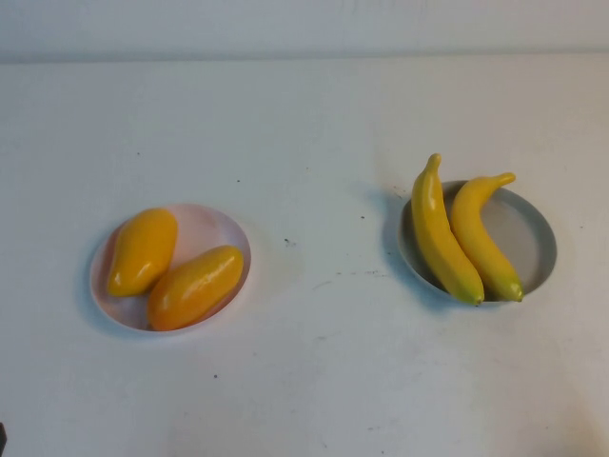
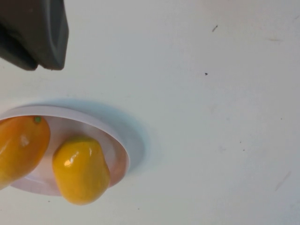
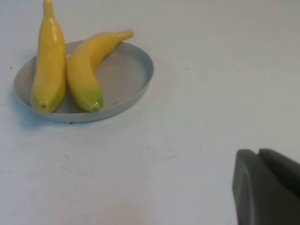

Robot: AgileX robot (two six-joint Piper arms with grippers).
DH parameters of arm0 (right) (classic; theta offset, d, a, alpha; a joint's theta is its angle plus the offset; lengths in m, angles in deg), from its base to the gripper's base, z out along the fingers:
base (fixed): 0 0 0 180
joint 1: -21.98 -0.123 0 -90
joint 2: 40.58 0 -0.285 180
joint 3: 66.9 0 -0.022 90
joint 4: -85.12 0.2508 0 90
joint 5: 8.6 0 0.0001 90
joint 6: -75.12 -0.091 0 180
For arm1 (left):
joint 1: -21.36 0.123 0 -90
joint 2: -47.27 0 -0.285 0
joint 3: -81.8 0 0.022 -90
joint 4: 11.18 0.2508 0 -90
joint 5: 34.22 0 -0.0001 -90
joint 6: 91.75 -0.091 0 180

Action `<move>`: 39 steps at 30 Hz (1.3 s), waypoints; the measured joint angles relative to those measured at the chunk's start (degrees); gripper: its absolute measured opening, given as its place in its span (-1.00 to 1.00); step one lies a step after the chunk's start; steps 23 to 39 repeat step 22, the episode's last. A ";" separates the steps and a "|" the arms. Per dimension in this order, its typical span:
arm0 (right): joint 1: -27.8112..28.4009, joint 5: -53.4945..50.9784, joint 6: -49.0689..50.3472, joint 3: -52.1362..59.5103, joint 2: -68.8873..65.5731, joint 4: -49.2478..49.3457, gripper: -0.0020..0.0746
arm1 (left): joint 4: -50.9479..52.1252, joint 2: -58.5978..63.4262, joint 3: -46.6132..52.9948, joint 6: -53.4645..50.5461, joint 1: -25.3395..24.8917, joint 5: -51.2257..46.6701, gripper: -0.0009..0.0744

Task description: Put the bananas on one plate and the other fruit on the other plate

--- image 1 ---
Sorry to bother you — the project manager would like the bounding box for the yellow plastic mango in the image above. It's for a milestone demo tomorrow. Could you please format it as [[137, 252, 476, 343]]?
[[107, 208, 180, 298]]

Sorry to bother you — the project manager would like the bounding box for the yellow mango with orange end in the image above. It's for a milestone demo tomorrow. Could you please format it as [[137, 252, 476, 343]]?
[[147, 244, 246, 332]]

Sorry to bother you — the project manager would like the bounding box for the long yellow plastic banana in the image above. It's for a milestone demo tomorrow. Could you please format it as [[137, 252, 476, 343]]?
[[410, 152, 485, 307]]

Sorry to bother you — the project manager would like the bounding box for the short yellow plastic banana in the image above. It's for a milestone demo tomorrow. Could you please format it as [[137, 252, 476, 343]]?
[[450, 171, 525, 304]]

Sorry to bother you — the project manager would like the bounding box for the pink round plate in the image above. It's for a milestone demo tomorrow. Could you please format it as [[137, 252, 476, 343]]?
[[88, 203, 252, 334]]

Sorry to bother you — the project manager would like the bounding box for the grey-blue round plate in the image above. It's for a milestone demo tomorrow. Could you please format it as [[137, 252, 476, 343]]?
[[397, 179, 558, 306]]

